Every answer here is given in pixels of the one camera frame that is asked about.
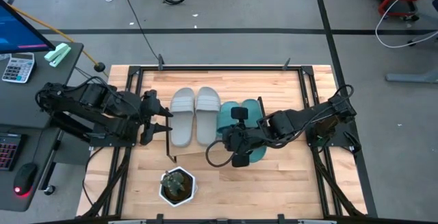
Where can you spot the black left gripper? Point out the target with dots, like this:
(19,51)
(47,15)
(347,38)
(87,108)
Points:
(144,118)

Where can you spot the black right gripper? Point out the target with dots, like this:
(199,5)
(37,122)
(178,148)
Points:
(244,140)

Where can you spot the green rubber slide sandal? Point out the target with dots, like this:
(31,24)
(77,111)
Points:
(226,118)
(253,114)

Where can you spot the grey rubber slide sandal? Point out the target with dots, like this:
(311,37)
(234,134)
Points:
(208,131)
(181,128)

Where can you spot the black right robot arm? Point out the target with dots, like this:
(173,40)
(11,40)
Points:
(294,121)

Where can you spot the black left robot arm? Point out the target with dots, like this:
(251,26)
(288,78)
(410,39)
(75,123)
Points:
(85,97)

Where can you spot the small green cactus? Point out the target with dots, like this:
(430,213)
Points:
(172,181)

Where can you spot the white hexagonal plant pot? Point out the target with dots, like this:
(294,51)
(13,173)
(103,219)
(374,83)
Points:
(178,203)

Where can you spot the black office desk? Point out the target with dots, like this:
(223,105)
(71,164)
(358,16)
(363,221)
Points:
(51,76)

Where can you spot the mint green stapler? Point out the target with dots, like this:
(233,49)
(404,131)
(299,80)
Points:
(57,54)

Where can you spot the black desk caster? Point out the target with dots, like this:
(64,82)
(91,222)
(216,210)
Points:
(49,190)

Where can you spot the black computer mouse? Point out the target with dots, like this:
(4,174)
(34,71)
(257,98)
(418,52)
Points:
(25,177)

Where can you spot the grey desk calculator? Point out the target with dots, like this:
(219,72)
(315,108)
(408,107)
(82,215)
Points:
(17,70)

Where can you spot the backlit black keyboard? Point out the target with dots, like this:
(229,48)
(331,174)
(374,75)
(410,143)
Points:
(8,152)

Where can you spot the computer monitor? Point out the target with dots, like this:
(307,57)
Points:
(17,32)

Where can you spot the grey metal stand base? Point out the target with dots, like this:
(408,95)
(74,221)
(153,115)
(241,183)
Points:
(410,77)

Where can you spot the wooden shelf with black frame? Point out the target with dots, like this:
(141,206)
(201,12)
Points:
(186,150)

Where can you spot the black frame clamp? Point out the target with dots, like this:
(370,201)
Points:
(160,63)

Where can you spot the black aluminium table frame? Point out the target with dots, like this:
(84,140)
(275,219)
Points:
(219,68)

